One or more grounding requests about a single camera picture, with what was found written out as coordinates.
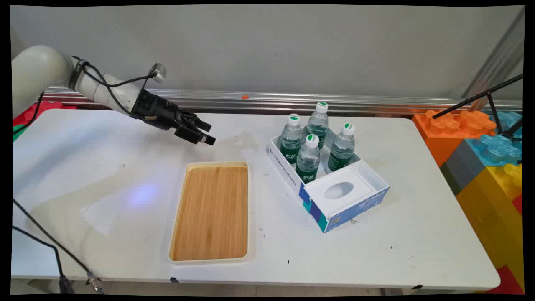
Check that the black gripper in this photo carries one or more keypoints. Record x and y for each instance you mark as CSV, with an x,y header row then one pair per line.
x,y
156,110

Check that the green label water bottle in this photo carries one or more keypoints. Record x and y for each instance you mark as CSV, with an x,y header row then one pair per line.
x,y
341,150
308,161
291,140
318,123

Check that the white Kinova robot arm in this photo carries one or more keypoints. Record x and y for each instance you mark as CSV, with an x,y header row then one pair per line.
x,y
37,71

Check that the bamboo tray with cream rim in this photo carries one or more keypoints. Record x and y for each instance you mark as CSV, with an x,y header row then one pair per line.
x,y
213,211

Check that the white and blue cardboard box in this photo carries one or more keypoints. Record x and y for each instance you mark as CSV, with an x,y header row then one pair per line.
x,y
340,196

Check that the red studded building block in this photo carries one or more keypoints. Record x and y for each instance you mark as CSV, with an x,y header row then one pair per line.
x,y
29,113

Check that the green building block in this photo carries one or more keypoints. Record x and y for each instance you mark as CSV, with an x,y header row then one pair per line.
x,y
17,133

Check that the orange giant building block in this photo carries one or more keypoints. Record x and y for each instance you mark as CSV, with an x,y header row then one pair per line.
x,y
443,133

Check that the grey giant building block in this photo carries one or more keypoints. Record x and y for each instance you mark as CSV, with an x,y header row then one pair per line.
x,y
464,167

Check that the black tripod stand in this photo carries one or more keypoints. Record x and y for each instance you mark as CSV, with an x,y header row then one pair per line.
x,y
493,106

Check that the blue giant building block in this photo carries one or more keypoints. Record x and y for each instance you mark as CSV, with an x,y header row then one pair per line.
x,y
497,146

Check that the yellow giant building block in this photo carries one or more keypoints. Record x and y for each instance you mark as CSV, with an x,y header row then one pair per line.
x,y
493,217

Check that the red giant building block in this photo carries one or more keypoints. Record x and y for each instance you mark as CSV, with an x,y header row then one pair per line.
x,y
508,282

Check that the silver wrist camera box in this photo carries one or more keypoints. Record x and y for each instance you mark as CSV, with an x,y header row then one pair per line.
x,y
160,72

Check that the aluminium frame rail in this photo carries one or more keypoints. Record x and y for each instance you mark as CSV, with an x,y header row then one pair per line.
x,y
334,102

